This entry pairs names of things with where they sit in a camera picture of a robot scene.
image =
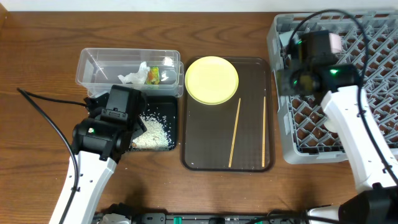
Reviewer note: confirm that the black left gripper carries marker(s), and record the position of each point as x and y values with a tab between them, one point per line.
140	125

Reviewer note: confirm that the yellow plate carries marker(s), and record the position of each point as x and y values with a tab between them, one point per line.
211	80

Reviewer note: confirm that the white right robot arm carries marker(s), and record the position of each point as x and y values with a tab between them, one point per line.
344	102

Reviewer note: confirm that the yellow green wrapper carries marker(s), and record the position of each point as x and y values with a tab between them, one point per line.
153	76

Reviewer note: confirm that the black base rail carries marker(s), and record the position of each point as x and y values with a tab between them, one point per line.
122	213

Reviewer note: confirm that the clear plastic waste bin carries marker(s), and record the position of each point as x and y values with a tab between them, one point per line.
98	70

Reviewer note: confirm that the white bowl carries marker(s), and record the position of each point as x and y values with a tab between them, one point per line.
335	43

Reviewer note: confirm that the light blue bowl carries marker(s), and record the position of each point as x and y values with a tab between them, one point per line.
285	38

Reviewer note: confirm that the brown serving tray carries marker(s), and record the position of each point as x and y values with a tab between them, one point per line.
208	129

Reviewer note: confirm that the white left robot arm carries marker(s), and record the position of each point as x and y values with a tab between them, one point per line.
98	143

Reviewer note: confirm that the white tissue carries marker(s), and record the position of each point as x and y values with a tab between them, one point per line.
139	77

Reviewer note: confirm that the black waste tray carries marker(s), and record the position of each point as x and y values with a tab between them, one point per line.
165	109

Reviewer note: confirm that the rice pile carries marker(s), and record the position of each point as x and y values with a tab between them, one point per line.
156	138

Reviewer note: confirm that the white green cup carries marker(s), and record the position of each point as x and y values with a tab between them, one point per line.
329	126

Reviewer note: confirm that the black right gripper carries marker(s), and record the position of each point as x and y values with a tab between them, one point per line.
283	83

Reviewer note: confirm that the grey dishwasher rack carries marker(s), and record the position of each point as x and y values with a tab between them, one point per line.
304	138

